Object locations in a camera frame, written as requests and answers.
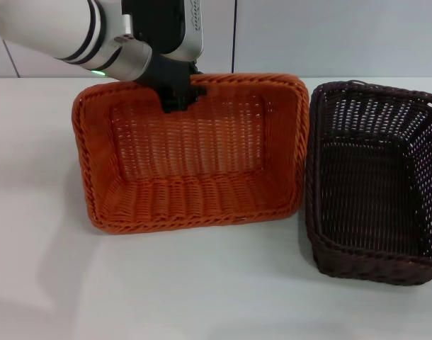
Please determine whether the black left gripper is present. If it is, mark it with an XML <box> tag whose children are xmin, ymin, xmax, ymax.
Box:
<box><xmin>136</xmin><ymin>52</ymin><xmax>208</xmax><ymax>114</ymax></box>

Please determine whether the orange woven plastic basket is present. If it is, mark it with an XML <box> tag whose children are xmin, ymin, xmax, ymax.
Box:
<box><xmin>72</xmin><ymin>72</ymin><xmax>311</xmax><ymax>235</ymax></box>

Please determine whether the dark brown woven basket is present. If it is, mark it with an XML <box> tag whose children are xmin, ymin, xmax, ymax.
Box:
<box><xmin>305</xmin><ymin>80</ymin><xmax>432</xmax><ymax>287</ymax></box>

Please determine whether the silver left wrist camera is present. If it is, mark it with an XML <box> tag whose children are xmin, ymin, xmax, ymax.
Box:
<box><xmin>121</xmin><ymin>0</ymin><xmax>205</xmax><ymax>64</ymax></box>

